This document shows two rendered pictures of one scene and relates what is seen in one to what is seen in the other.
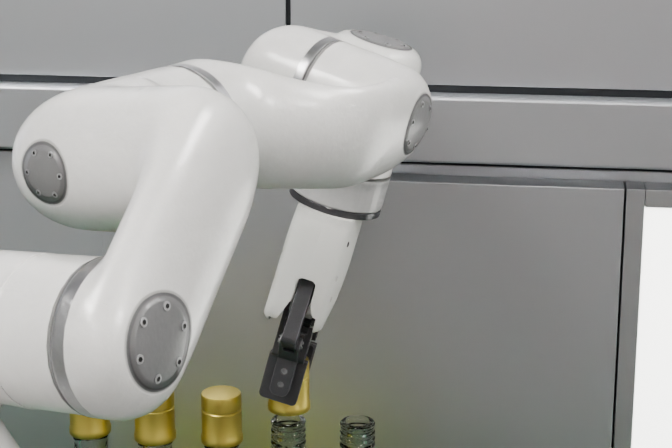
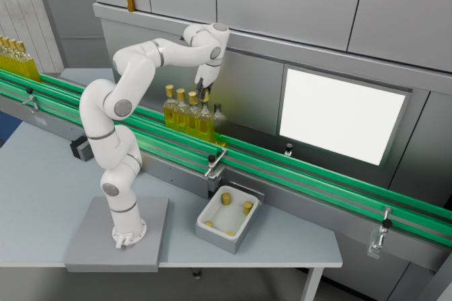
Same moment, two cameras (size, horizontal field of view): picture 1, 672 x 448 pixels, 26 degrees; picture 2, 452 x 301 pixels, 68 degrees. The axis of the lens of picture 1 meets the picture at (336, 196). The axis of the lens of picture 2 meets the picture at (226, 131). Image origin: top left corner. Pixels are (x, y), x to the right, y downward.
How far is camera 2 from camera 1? 0.51 m
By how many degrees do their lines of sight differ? 29
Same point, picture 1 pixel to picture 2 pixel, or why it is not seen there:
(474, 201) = (251, 60)
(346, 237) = (209, 70)
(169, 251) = (125, 91)
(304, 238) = (201, 69)
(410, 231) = (238, 64)
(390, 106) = (203, 51)
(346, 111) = (190, 53)
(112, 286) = (111, 98)
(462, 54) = (253, 25)
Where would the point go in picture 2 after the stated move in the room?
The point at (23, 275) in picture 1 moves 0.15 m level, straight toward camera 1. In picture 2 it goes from (103, 90) to (77, 121)
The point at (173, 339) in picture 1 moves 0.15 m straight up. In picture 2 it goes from (126, 107) to (115, 57)
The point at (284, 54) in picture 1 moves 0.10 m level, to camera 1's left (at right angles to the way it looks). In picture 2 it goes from (190, 32) to (162, 28)
